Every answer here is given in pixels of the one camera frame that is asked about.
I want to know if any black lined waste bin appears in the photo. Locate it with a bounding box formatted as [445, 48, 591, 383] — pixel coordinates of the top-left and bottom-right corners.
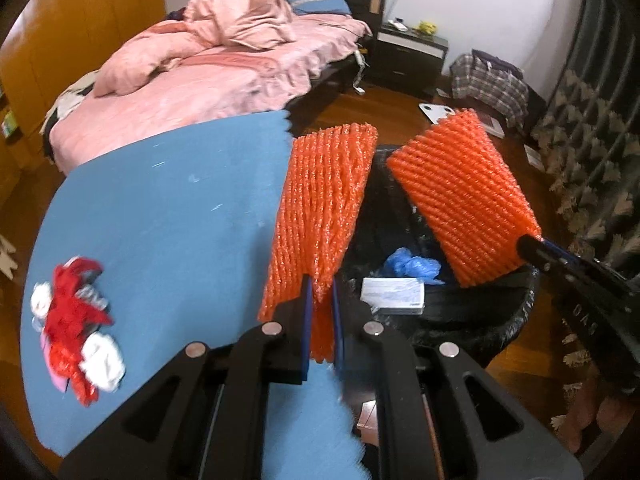
[340, 145, 543, 367]

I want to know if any white wooden object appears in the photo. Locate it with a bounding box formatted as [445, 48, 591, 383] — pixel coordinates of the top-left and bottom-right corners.
[0, 232, 19, 281]

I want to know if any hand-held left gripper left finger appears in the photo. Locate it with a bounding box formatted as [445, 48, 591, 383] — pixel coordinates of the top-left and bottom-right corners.
[59, 275, 315, 480]

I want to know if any orange foam fruit net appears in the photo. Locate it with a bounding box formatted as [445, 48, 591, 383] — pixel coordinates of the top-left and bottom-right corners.
[385, 109, 543, 288]
[257, 121, 379, 365]

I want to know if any black and white cloth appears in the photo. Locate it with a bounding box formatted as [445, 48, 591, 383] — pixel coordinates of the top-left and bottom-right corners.
[42, 72, 101, 134]

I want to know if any small white tissue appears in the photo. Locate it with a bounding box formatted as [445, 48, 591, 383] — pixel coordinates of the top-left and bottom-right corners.
[31, 282, 57, 319]

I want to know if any white cardboard box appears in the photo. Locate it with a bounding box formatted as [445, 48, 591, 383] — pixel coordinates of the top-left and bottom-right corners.
[360, 277, 426, 316]

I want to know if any leaf-patterned curtain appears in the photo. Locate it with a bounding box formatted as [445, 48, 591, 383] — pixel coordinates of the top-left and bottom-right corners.
[530, 67, 640, 461]

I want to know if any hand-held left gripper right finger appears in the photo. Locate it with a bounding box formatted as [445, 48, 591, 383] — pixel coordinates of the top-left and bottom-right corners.
[330, 277, 588, 480]

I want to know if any blue foam mat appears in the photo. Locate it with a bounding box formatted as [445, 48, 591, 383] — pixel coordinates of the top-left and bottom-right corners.
[20, 110, 371, 480]

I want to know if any bed with pink sheet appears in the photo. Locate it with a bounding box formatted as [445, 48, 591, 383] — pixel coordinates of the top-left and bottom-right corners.
[40, 15, 376, 176]

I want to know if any plaid bag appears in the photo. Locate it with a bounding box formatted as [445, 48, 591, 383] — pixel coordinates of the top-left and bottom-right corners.
[450, 50, 531, 131]

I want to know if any pink quilt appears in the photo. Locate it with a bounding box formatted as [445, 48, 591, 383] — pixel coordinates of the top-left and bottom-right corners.
[92, 0, 299, 98]

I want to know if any white bathroom scale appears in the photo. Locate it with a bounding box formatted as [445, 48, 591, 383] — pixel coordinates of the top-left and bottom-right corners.
[419, 102, 459, 125]

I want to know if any black and white nightstand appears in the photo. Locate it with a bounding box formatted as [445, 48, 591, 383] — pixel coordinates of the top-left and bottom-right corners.
[367, 22, 449, 99]

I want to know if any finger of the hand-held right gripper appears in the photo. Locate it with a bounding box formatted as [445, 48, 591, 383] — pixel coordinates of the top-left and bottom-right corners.
[542, 239, 618, 281]
[516, 234, 562, 274]

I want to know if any blue plastic glove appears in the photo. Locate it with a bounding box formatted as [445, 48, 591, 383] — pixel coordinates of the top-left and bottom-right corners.
[382, 247, 444, 286]

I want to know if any white power strip cable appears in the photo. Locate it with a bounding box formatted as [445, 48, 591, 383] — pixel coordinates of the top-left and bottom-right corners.
[352, 45, 369, 96]

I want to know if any white-edged book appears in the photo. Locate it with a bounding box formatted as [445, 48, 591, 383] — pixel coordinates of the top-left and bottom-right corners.
[475, 112, 507, 139]

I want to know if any large white tissue ball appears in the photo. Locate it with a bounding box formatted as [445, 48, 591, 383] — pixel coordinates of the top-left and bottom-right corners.
[81, 334, 126, 392]

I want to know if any wooden wardrobe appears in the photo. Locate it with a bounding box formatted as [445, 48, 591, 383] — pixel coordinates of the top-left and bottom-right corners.
[0, 0, 167, 201]

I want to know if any pink tissue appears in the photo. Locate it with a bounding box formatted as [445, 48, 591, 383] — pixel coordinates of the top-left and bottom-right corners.
[41, 342, 71, 394]

